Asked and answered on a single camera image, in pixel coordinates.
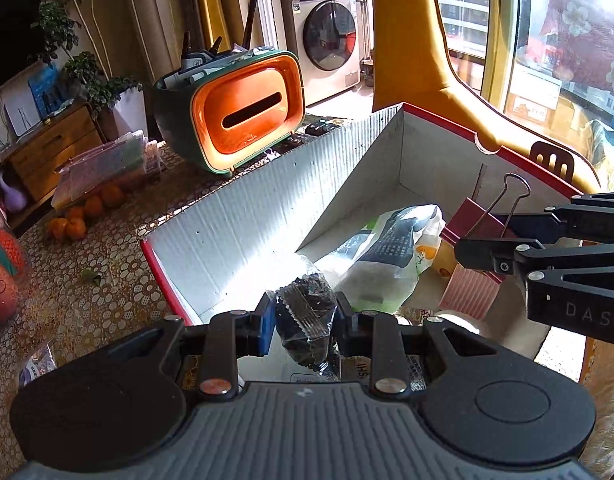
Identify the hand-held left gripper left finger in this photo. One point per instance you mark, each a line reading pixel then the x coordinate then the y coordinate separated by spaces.
pixel 264 325

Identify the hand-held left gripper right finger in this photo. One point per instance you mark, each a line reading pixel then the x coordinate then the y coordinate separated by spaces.
pixel 343 325

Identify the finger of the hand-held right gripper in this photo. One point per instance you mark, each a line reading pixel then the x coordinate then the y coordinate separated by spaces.
pixel 507 255
pixel 587 217

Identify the dark snack packet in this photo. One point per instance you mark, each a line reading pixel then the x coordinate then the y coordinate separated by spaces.
pixel 307 320

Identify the pink binder clip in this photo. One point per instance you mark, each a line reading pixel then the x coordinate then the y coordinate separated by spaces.
pixel 469 220

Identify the white grey plastic snack bag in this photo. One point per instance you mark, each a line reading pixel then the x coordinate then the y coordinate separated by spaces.
pixel 382 270

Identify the red cardboard box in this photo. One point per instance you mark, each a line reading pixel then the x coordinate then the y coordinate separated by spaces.
pixel 247 240

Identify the white blister battery pack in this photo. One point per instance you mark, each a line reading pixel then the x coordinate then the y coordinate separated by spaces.
pixel 416 374

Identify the yellow lace-covered desktop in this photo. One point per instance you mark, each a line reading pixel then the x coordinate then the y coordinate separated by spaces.
pixel 87 320

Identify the pale yellow packet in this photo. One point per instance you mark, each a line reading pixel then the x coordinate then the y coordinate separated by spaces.
pixel 441 260

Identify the brown wooden chair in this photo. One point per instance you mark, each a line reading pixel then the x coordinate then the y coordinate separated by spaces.
pixel 552 160

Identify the window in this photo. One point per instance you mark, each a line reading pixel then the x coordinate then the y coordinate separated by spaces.
pixel 562 50

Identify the small green clip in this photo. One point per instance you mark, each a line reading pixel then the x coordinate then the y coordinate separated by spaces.
pixel 91 277

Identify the orange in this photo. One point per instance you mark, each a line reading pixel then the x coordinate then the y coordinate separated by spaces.
pixel 76 212
pixel 77 230
pixel 112 195
pixel 57 228
pixel 93 205

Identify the green orange tissue box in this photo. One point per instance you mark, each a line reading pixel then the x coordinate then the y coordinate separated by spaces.
pixel 247 110

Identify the plant in white pot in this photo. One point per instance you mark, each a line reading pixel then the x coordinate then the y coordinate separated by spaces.
pixel 127 110

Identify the clear plastic bin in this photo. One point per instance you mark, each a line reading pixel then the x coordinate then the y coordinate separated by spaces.
pixel 4 285

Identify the wooden cabinet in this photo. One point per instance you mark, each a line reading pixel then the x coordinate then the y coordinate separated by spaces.
pixel 57 150

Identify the purple bottle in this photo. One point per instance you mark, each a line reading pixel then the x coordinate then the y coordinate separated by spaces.
pixel 13 195

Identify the washing machine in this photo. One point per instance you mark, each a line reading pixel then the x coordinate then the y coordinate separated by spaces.
pixel 322 40

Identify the paint brush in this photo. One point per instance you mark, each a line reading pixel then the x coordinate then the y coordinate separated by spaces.
pixel 250 15

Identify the white board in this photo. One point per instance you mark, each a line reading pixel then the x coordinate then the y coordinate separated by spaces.
pixel 23 112

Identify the yellow curtain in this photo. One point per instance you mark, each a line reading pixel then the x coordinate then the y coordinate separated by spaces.
pixel 222 5

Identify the blue calendar card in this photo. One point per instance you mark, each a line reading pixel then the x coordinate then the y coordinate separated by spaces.
pixel 43 87

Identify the tall green plant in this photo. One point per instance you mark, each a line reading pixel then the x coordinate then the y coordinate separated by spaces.
pixel 62 20

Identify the black television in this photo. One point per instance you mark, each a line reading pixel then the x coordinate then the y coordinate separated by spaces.
pixel 7 20

